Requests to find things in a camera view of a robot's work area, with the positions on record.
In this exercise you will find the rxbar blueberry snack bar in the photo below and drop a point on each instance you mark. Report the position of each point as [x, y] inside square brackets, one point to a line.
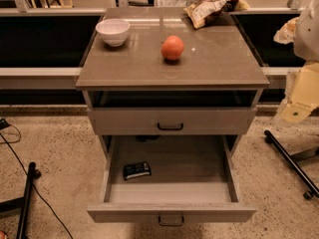
[135, 170]

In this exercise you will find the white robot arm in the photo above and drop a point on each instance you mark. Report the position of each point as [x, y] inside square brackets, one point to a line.
[302, 87]

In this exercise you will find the grey drawer cabinet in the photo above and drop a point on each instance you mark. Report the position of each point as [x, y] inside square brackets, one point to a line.
[215, 70]

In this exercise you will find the closed top drawer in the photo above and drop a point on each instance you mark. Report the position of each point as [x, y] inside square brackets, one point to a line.
[142, 121]

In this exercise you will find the open middle drawer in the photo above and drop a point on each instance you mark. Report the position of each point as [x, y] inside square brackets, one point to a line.
[192, 180]

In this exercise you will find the orange round fruit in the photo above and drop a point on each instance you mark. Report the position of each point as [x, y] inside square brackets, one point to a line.
[172, 48]

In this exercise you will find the white ceramic bowl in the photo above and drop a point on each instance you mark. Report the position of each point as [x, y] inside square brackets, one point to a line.
[113, 32]

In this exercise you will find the crumpled chip bag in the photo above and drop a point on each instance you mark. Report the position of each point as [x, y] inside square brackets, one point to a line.
[203, 12]

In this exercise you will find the black stand leg right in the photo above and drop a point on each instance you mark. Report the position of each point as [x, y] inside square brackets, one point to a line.
[293, 160]

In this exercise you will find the black stand leg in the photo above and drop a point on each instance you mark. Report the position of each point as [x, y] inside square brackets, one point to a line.
[293, 160]
[22, 203]

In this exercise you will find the black stand leg left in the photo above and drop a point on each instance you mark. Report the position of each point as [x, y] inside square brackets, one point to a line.
[22, 203]

